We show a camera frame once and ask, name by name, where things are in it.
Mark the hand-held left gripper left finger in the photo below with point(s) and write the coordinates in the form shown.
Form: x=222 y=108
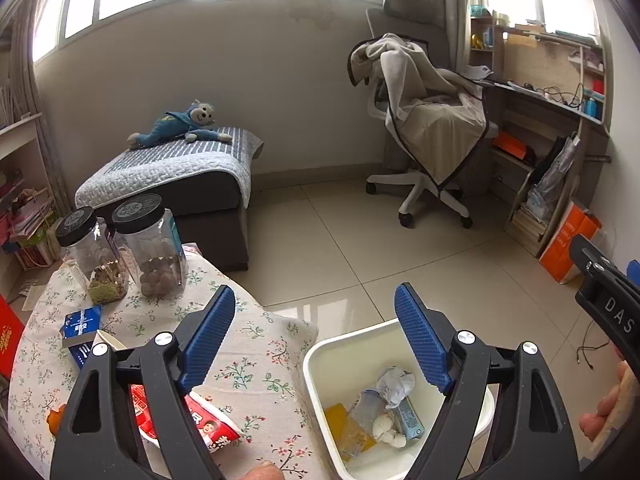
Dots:
x=210 y=340

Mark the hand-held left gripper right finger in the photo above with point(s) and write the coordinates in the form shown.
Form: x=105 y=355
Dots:
x=420 y=340

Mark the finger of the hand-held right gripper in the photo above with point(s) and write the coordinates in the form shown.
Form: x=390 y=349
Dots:
x=595 y=260

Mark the grey plastic bag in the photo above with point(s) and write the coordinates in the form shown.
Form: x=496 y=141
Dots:
x=395 y=385

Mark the light blue packet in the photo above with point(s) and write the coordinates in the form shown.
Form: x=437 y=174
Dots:
x=411 y=420

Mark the red snack bag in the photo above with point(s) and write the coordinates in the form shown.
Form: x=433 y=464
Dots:
x=210 y=425

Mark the white tissue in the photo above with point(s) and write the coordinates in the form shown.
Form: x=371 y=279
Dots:
x=387 y=430

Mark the white plastic trash bin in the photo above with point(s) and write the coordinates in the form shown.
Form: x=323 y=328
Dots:
x=320 y=375

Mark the yellow wrapper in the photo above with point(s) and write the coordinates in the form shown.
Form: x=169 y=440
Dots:
x=336 y=417

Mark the small blue box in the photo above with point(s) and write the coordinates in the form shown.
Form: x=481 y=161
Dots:
x=80 y=325

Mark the person's right hand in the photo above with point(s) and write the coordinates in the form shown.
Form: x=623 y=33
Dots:
x=595 y=420

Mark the person's left hand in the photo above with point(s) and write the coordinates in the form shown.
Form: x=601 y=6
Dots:
x=261 y=472

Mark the orange paper bag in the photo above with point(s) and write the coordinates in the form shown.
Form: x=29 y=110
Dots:
x=565 y=245

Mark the stack of books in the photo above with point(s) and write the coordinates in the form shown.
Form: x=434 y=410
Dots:
x=530 y=225

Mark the silver plastic bag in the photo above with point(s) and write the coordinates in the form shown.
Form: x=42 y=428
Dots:
x=555 y=175

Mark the clear jar with round fruits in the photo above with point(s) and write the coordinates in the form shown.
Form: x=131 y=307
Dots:
x=152 y=255

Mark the dark grey ottoman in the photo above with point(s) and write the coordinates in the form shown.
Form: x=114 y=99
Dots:
x=215 y=220

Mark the clear jar with nuts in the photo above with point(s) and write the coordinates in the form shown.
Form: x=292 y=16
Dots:
x=95 y=260

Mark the orange flat box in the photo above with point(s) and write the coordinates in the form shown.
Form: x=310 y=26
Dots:
x=510 y=145

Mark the blue bottle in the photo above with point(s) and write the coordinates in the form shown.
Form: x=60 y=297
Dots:
x=592 y=107

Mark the white office chair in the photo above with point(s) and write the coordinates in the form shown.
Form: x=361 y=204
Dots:
x=425 y=182

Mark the wooden desk with shelves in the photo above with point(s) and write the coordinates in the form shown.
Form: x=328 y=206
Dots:
x=530 y=105

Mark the orange fruit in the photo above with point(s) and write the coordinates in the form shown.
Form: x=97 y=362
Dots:
x=55 y=419

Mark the striped quilted blanket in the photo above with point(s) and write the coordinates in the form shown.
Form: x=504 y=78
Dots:
x=165 y=170

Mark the red box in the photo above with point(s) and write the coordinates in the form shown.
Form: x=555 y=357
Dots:
x=9 y=335

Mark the blue monkey plush toy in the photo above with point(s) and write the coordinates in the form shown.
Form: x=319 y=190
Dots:
x=170 y=122

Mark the beige blanket with dark trim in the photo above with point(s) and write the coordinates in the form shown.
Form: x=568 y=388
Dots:
x=430 y=110

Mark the white bookshelf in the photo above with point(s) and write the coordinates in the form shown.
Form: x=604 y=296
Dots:
x=20 y=140

